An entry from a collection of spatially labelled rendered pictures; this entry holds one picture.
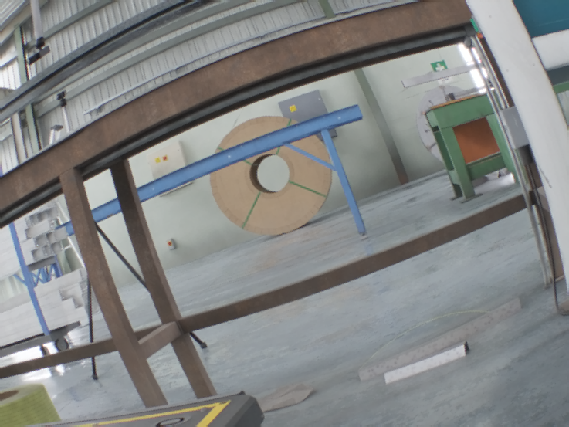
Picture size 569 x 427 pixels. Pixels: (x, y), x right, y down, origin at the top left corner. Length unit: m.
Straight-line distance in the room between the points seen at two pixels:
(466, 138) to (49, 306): 3.73
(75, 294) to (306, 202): 7.18
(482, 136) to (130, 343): 5.33
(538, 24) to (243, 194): 11.15
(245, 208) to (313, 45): 10.11
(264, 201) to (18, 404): 9.78
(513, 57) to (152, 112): 1.26
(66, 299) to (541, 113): 4.38
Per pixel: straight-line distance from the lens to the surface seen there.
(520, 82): 0.77
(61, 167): 2.00
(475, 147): 6.98
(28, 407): 2.37
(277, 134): 6.42
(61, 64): 1.07
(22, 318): 5.14
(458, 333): 2.10
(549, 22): 0.83
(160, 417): 0.80
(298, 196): 11.83
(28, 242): 5.04
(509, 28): 0.77
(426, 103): 12.18
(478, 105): 6.29
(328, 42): 1.83
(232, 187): 11.90
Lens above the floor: 0.48
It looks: 2 degrees down
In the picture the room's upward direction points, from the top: 20 degrees counter-clockwise
